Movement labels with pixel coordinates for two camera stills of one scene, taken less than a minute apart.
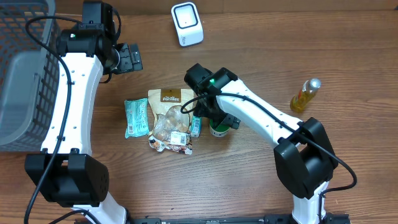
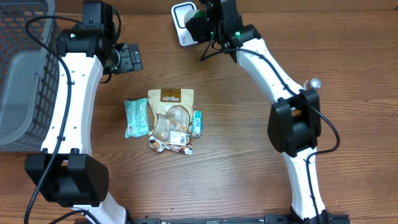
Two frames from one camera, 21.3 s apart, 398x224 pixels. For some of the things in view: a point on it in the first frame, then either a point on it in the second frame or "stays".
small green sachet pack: x=196 y=126 stays
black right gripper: x=225 y=119 → x=193 y=28
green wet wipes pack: x=136 y=112 stays
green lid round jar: x=224 y=126 → x=197 y=14
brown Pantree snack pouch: x=172 y=127 stays
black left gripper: x=130 y=63 stays
